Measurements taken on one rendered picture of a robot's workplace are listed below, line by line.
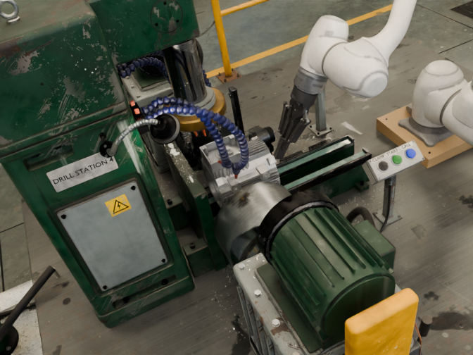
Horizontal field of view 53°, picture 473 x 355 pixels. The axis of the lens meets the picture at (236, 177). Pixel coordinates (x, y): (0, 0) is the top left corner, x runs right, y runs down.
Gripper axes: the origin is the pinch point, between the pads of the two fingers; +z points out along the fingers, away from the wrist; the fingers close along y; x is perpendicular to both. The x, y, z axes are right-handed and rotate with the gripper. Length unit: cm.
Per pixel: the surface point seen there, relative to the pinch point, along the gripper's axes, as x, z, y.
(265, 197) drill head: -17.0, 3.0, 22.2
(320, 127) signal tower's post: 44, 7, -34
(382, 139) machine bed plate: 60, 1, -15
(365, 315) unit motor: -31, -10, 72
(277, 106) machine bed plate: 40, 12, -63
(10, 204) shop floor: -52, 158, -180
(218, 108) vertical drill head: -26.8, -11.2, 1.2
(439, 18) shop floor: 281, -35, -203
